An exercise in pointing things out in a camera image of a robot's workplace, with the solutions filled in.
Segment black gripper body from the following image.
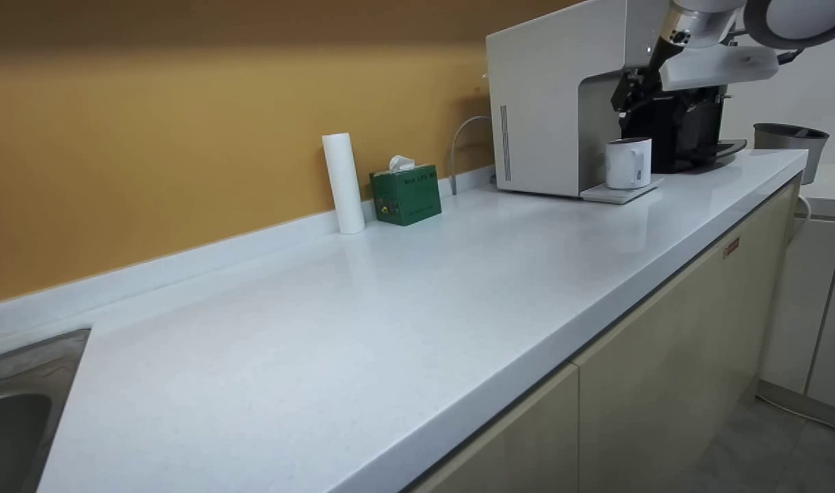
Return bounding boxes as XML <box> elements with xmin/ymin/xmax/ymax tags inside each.
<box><xmin>620</xmin><ymin>31</ymin><xmax>693</xmax><ymax>98</ymax></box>

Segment white mug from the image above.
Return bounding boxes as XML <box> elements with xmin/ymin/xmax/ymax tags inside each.
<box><xmin>601</xmin><ymin>136</ymin><xmax>653</xmax><ymax>193</ymax></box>

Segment black coffee machine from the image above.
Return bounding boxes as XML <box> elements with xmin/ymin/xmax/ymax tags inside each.
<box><xmin>620</xmin><ymin>83</ymin><xmax>749</xmax><ymax>175</ymax></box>

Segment white coffee machine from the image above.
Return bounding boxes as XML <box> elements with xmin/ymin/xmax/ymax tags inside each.
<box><xmin>484</xmin><ymin>0</ymin><xmax>671</xmax><ymax>208</ymax></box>

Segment grey trash bin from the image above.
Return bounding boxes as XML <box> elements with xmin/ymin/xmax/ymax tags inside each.
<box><xmin>749</xmin><ymin>121</ymin><xmax>831</xmax><ymax>186</ymax></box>

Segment green tissue box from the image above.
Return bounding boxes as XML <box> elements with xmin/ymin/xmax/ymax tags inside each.
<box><xmin>367</xmin><ymin>161</ymin><xmax>442</xmax><ymax>228</ymax></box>

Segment white side cabinet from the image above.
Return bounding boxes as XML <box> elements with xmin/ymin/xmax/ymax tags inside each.
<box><xmin>759</xmin><ymin>161</ymin><xmax>835</xmax><ymax>420</ymax></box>

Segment white paper roll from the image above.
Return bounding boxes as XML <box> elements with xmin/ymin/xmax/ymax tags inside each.
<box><xmin>319</xmin><ymin>132</ymin><xmax>367</xmax><ymax>235</ymax></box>

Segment stainless steel sink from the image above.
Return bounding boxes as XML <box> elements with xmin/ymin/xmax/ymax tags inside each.
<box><xmin>0</xmin><ymin>325</ymin><xmax>92</xmax><ymax>493</ymax></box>

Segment grey curved hose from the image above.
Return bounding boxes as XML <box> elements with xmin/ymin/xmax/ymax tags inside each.
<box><xmin>447</xmin><ymin>113</ymin><xmax>492</xmax><ymax>198</ymax></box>

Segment beige cabinet door with handle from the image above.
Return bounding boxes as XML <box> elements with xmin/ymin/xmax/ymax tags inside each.
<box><xmin>574</xmin><ymin>182</ymin><xmax>800</xmax><ymax>493</ymax></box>

